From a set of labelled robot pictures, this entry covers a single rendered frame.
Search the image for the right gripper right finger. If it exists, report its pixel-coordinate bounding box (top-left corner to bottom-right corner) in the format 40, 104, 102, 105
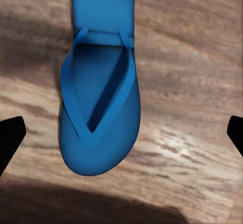
227, 116, 243, 156

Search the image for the sandal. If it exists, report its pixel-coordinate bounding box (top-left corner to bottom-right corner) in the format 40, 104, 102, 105
60, 0, 141, 176

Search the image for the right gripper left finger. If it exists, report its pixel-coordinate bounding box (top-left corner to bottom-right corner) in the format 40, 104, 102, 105
0, 116, 26, 177

